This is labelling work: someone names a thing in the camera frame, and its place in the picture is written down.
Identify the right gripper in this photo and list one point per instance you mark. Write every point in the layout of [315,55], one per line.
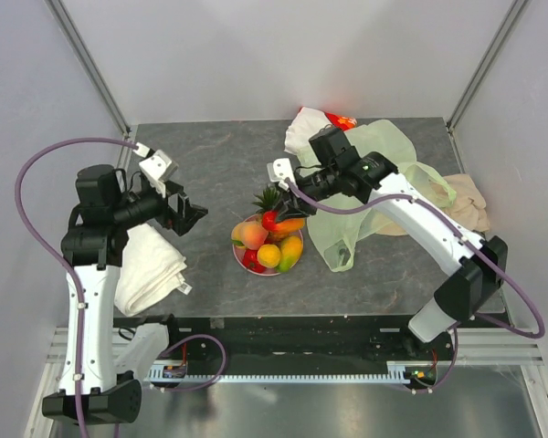
[292,207]

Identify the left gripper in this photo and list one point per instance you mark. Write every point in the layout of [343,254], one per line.
[186,213]

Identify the fake red orange mango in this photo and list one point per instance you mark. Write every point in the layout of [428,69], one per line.
[285,227]

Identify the fake pineapple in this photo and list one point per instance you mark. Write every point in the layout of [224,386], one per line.
[265,203]

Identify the fake peach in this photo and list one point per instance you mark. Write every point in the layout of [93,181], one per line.
[252,235]

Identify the green avocado print plastic bag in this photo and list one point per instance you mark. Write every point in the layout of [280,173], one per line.
[335,235]

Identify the small yellow fake fruit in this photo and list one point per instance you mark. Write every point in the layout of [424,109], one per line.
[269,255]

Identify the fake red bell pepper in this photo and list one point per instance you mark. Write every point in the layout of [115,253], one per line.
[251,263]

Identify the fake yellow pear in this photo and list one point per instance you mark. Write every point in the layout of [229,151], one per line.
[236,236]

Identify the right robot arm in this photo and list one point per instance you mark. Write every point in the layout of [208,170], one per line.
[474,266]

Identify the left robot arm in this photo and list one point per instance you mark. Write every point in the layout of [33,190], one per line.
[96,387]

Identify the white red cartoon bag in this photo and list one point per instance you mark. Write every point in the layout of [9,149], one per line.
[308,122]

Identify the white folded towel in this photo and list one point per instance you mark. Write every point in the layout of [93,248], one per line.
[151,270]

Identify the pink plate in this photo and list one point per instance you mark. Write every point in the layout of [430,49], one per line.
[238,252]

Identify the beige crumpled cloth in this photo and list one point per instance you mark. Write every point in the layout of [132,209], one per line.
[458,197]

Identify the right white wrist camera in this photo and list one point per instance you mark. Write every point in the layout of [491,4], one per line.
[281,173]

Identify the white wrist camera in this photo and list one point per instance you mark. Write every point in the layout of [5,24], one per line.
[156,166]
[281,173]

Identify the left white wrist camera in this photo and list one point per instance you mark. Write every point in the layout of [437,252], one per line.
[156,166]

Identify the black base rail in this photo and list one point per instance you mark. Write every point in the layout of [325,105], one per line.
[382,338]

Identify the slotted cable duct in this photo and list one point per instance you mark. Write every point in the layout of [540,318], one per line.
[159,373]

